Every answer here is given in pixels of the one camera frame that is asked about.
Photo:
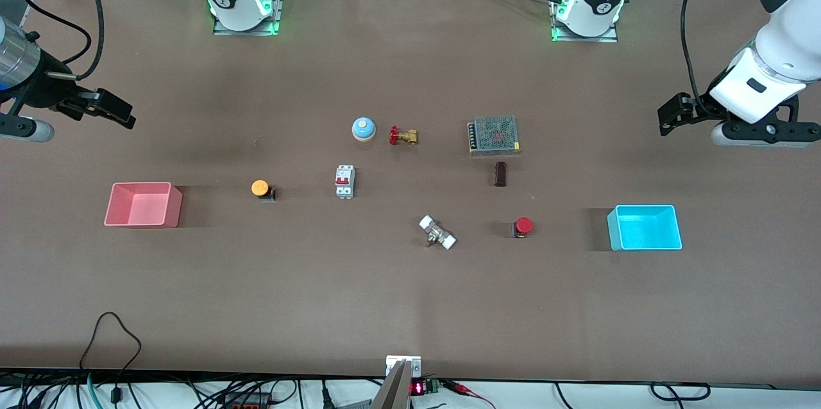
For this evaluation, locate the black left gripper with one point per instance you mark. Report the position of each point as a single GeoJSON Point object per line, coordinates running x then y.
{"type": "Point", "coordinates": [696, 108]}

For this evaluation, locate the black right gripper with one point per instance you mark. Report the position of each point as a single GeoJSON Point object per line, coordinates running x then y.
{"type": "Point", "coordinates": [46, 86]}

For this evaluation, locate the yellow push button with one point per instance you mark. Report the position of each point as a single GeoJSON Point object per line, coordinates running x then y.
{"type": "Point", "coordinates": [259, 188]}

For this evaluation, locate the red push button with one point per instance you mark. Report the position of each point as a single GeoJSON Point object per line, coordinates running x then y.
{"type": "Point", "coordinates": [524, 224]}

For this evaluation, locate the pink plastic bin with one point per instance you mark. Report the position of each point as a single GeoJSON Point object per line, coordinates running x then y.
{"type": "Point", "coordinates": [144, 207]}

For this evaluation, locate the cyan plastic bin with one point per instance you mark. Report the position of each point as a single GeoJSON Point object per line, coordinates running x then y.
{"type": "Point", "coordinates": [644, 229]}

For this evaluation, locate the metal mesh power supply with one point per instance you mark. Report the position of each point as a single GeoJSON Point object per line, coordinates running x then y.
{"type": "Point", "coordinates": [495, 134]}

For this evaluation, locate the dark brown block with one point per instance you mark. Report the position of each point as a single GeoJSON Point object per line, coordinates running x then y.
{"type": "Point", "coordinates": [501, 174]}

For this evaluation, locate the white circuit breaker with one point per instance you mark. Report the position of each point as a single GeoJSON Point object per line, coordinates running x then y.
{"type": "Point", "coordinates": [344, 181]}

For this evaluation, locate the blue call bell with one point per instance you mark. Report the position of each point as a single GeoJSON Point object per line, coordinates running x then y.
{"type": "Point", "coordinates": [363, 130]}

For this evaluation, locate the white capped pipe fitting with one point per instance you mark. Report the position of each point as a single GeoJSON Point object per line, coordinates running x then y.
{"type": "Point", "coordinates": [437, 233]}

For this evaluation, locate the orange connector block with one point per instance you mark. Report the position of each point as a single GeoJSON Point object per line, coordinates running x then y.
{"type": "Point", "coordinates": [247, 404]}

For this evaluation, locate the red clip lead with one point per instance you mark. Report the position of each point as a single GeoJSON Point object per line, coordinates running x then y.
{"type": "Point", "coordinates": [463, 388]}

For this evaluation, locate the red digit display module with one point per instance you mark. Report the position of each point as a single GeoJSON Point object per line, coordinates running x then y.
{"type": "Point", "coordinates": [417, 388]}

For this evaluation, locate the grey metal bar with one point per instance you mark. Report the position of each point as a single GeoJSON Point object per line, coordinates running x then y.
{"type": "Point", "coordinates": [392, 393]}

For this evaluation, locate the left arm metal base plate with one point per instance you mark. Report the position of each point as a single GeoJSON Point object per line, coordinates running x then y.
{"type": "Point", "coordinates": [557, 34]}

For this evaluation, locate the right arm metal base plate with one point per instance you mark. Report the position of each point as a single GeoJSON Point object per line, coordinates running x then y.
{"type": "Point", "coordinates": [277, 5]}

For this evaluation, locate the white mounting bracket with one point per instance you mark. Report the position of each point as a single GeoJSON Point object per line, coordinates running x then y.
{"type": "Point", "coordinates": [392, 364]}

